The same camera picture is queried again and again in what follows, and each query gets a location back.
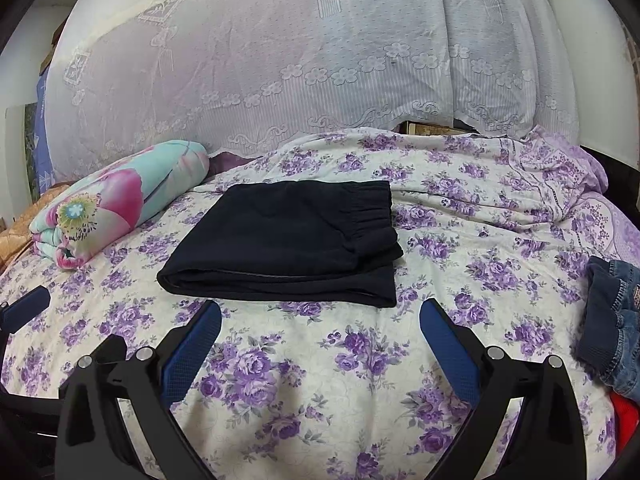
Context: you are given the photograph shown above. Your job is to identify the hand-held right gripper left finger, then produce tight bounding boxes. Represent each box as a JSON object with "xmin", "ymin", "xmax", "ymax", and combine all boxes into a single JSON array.
[{"xmin": 59, "ymin": 299, "xmax": 223, "ymax": 480}]

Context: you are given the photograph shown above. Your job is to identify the red cloth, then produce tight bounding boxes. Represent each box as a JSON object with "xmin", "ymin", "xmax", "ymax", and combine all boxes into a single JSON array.
[{"xmin": 609, "ymin": 392, "xmax": 640, "ymax": 461}]

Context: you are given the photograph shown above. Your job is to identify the purple floral bedsheet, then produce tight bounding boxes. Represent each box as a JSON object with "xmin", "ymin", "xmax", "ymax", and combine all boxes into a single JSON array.
[{"xmin": 0, "ymin": 127, "xmax": 640, "ymax": 480}]

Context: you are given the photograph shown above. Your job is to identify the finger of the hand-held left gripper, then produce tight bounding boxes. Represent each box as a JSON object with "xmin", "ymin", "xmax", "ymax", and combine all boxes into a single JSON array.
[
  {"xmin": 91, "ymin": 334, "xmax": 129, "ymax": 377},
  {"xmin": 0, "ymin": 285, "xmax": 52, "ymax": 337}
]

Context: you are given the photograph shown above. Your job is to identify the folded teal pink floral quilt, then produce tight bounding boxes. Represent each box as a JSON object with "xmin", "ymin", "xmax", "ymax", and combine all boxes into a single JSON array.
[{"xmin": 29, "ymin": 139, "xmax": 211, "ymax": 271}]

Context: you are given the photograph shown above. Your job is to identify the blue jeans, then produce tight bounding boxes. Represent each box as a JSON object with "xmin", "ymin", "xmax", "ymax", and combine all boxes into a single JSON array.
[{"xmin": 575, "ymin": 255, "xmax": 640, "ymax": 401}]

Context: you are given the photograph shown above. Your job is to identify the white lace cover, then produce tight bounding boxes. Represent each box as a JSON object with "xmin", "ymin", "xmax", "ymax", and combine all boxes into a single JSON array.
[{"xmin": 37, "ymin": 0, "xmax": 581, "ymax": 181}]

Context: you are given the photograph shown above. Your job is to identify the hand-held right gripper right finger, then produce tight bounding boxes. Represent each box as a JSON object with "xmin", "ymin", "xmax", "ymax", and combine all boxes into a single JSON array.
[{"xmin": 419, "ymin": 298, "xmax": 587, "ymax": 480}]

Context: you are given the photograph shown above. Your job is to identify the orange quilted blanket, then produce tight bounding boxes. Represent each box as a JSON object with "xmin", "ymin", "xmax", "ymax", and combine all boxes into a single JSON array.
[{"xmin": 0, "ymin": 182, "xmax": 71, "ymax": 271}]

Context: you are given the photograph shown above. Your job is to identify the blue patterned cloth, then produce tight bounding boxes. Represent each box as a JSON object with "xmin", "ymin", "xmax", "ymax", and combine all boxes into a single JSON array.
[{"xmin": 35, "ymin": 67, "xmax": 56, "ymax": 196}]

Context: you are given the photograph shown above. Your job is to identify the navy pants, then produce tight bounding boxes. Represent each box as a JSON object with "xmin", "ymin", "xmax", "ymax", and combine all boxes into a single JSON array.
[{"xmin": 156, "ymin": 180, "xmax": 405, "ymax": 309}]

